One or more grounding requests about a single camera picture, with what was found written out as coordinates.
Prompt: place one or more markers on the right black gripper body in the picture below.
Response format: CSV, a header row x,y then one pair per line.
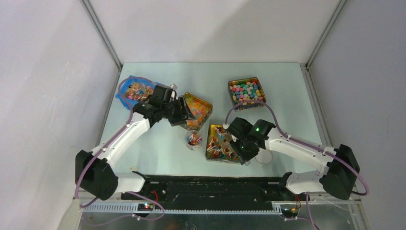
x,y
244,152

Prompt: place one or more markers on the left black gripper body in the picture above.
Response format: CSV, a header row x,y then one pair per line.
x,y
173,109

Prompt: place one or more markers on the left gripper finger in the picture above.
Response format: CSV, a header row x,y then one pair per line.
x,y
185,110
178,119

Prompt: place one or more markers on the clear plastic jar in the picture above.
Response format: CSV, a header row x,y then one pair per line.
x,y
193,140

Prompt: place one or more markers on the gold tin with lollipops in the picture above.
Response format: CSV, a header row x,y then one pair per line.
x,y
218,148

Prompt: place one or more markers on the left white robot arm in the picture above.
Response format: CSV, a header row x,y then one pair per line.
x,y
94,170

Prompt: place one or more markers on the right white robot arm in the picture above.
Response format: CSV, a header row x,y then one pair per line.
x,y
335,169

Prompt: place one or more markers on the gold tin pastel candies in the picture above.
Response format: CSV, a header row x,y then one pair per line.
x,y
245,90

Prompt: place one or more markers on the gold tin orange gummies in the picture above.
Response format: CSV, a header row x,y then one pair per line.
x,y
201,110

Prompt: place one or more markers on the white jar lid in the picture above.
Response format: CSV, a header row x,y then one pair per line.
x,y
264,156

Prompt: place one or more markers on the blue plastic candy bin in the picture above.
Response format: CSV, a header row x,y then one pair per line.
x,y
133,90

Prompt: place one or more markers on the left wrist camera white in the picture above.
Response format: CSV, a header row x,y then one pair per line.
x,y
174,93

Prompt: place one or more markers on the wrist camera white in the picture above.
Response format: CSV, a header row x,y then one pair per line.
x,y
174,93
229,130

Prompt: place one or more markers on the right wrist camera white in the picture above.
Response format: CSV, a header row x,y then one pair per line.
x,y
229,130

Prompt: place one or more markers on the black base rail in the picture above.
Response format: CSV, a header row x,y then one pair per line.
x,y
201,193

